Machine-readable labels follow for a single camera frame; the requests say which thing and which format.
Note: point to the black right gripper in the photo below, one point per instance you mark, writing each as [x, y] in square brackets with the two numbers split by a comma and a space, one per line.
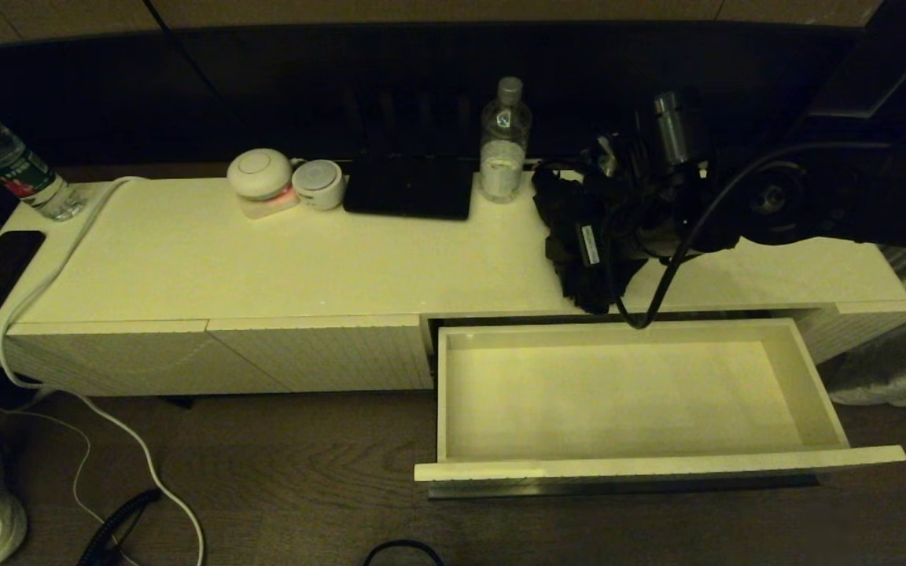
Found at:
[618, 220]

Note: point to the black umbrella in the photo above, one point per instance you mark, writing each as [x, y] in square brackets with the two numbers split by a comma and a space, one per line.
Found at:
[587, 295]

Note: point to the white ribbed drawer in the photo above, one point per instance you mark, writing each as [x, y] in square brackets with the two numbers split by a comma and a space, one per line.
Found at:
[618, 393]

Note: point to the white low cabinet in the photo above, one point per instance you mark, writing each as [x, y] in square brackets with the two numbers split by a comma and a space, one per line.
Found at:
[343, 259]

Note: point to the clear water bottle grey cap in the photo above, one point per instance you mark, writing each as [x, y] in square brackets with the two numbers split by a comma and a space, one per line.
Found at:
[504, 149]

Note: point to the black flat router box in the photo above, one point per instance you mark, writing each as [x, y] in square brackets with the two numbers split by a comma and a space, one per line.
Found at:
[410, 191]

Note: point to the small white round speaker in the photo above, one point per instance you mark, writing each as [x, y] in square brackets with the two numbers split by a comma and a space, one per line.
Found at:
[319, 185]

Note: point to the white ribbed cabinet door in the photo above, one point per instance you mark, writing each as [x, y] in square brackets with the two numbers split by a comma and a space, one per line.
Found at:
[130, 358]
[343, 354]

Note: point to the white dome device pink base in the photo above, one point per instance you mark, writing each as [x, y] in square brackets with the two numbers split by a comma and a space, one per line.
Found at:
[260, 174]

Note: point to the water bottle with green label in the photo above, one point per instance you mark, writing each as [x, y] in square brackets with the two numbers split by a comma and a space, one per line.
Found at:
[12, 165]

